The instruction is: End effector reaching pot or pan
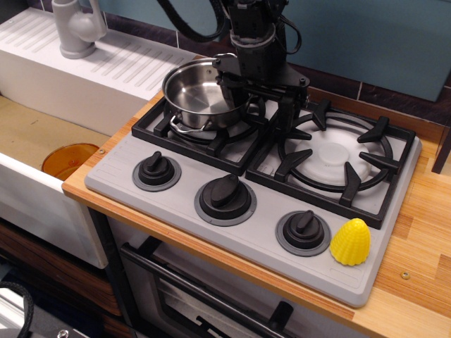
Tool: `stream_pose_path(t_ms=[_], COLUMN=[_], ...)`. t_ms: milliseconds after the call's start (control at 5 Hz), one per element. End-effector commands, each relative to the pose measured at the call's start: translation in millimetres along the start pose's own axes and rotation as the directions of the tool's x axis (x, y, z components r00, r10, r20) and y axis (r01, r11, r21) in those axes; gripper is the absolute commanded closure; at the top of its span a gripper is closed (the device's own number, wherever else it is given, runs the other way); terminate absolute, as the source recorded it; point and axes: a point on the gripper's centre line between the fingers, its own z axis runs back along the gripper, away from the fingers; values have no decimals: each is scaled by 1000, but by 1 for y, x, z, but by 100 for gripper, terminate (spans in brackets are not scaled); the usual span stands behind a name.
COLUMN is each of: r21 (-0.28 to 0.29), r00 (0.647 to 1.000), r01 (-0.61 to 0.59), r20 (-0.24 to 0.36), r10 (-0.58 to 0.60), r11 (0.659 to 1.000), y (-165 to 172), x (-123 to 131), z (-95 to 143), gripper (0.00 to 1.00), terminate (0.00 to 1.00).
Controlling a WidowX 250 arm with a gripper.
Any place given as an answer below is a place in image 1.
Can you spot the grey toy faucet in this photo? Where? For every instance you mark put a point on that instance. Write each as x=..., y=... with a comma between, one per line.
x=78, y=31

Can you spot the black left burner grate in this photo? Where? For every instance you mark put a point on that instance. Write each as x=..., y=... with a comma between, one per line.
x=230, y=149

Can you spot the oven door with handle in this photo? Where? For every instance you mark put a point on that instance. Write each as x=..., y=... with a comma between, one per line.
x=189, y=297

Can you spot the white right burner cap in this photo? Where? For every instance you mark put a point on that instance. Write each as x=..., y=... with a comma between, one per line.
x=331, y=150

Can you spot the teal backsplash panel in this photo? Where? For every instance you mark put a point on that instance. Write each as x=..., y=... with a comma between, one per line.
x=403, y=46

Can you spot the yellow toy corn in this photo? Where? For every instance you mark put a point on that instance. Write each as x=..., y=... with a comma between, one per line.
x=351, y=244

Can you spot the black right stove knob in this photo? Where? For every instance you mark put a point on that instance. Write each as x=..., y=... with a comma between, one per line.
x=303, y=233

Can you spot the black burner grate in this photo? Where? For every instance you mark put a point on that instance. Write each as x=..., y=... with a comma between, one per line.
x=347, y=164
x=230, y=149

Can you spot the orange plastic plate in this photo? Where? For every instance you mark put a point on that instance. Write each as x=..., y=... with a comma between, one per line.
x=64, y=161

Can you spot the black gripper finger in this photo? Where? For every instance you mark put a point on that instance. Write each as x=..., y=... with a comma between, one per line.
x=289, y=107
x=232, y=91

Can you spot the black right burner grate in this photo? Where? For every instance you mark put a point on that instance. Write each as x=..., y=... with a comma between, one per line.
x=347, y=164

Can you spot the grey toy stove top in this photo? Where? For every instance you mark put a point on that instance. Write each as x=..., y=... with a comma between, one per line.
x=255, y=238

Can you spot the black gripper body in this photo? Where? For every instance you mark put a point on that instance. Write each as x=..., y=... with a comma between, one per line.
x=260, y=63

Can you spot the black stove knob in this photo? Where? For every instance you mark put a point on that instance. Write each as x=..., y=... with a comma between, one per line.
x=303, y=233
x=225, y=201
x=156, y=173

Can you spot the black middle stove knob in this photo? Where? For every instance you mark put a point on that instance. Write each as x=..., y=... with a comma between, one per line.
x=225, y=201

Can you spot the stainless steel pot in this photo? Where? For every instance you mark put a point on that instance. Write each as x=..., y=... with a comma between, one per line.
x=196, y=101

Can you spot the black left stove knob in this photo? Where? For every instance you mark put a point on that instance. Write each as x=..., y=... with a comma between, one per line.
x=156, y=173

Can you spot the white toy sink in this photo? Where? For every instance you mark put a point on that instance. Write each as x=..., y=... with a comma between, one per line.
x=49, y=101

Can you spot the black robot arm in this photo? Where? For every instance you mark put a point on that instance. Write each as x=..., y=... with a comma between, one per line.
x=254, y=19

